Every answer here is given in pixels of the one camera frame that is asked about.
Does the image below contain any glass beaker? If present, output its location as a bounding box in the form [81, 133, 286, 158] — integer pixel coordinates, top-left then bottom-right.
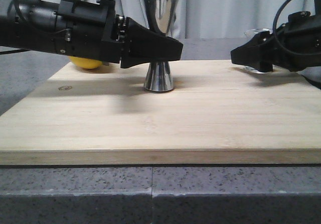
[243, 28, 272, 74]

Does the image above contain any black cable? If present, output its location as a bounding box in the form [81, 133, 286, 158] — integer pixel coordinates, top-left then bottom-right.
[272, 0, 314, 56]

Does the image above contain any yellow lemon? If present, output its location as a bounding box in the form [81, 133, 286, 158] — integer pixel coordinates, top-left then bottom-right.
[68, 56, 103, 69]

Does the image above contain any grey curtain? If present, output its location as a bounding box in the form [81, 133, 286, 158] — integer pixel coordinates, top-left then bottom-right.
[15, 0, 321, 40]

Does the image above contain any steel double jigger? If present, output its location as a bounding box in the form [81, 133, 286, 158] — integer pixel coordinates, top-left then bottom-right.
[143, 0, 178, 92]

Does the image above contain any bamboo cutting board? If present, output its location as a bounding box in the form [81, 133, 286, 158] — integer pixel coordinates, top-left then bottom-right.
[1, 60, 320, 165]

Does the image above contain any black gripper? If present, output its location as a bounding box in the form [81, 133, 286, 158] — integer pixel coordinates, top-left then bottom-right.
[230, 11, 320, 73]
[54, 0, 183, 68]

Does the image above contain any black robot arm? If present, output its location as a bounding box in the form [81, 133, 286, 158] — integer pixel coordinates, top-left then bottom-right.
[231, 0, 320, 73]
[1, 0, 183, 68]

